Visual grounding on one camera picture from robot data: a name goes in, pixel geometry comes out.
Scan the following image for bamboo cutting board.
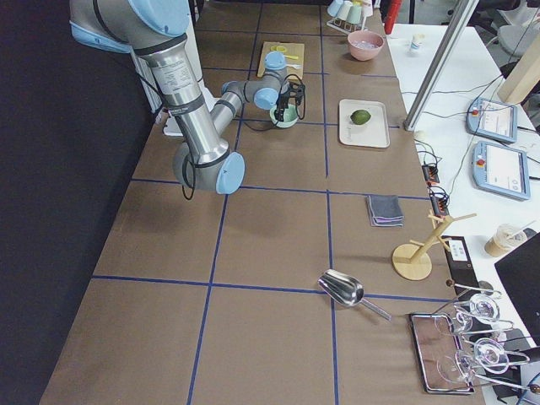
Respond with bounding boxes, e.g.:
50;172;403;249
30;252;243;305
256;41;305;79

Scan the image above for white rectangular tray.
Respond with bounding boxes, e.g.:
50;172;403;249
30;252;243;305
338;99;390;149

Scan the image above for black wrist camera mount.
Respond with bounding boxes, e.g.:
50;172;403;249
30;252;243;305
288;82;305;106

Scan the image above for black power strip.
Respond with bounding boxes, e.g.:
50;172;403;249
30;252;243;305
421;164;450;218

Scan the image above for wooden mug tree stand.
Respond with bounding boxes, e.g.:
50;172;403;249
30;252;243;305
391;210;477;281

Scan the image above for lower teach pendant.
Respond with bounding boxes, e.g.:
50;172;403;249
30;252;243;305
472;142;531;201

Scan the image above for white wire cup rack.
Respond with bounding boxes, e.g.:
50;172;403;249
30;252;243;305
326;18;367;34

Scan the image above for pink bowl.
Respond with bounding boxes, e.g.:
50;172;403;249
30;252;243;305
347;30;385;61

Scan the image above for grey folded cloth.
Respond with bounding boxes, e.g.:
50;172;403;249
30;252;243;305
366;195;404;227

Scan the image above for iced coffee cup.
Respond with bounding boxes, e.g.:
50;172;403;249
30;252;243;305
484;224;527;257

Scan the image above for upper teach pendant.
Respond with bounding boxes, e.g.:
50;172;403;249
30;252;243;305
466;97;517;144

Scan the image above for green lime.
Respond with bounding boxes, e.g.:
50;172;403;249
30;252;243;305
350;110;371;126

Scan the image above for black framed glass tray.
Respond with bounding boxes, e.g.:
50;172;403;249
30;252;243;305
408;312;475;396

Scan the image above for aluminium frame post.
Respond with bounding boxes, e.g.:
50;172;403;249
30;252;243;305
403;0;478;132

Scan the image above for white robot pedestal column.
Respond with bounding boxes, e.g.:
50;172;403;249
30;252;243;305
159;24;220;137

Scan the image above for teach pendant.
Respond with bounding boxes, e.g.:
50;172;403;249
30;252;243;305
472;142;531;201
466;97;517;144

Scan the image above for small white paper cup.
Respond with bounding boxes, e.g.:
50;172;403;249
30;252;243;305
409;33;425;55

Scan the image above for pastel cups on rack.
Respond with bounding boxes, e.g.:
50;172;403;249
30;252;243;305
327;0;373;26

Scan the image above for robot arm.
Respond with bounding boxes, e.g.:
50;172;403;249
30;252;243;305
69;0;289;194

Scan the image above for black laptop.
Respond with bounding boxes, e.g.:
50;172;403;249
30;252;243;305
494;235;539;337

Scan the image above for clear ice cubes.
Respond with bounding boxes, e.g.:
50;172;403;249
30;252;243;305
352;40;379;50

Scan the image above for light green bowl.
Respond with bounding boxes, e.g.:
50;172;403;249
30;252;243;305
269;104;299;128

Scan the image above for wine glass rack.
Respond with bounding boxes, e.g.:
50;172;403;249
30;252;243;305
436;280;539;396

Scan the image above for metal ice scoop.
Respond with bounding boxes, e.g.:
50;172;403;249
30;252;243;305
317;269;392;321

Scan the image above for red fire extinguisher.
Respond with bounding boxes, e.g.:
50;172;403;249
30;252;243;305
384;0;402;35

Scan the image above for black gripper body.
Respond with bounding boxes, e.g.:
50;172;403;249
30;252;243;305
277;89;290;111

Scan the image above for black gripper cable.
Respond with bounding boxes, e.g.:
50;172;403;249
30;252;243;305
181;73;306;200

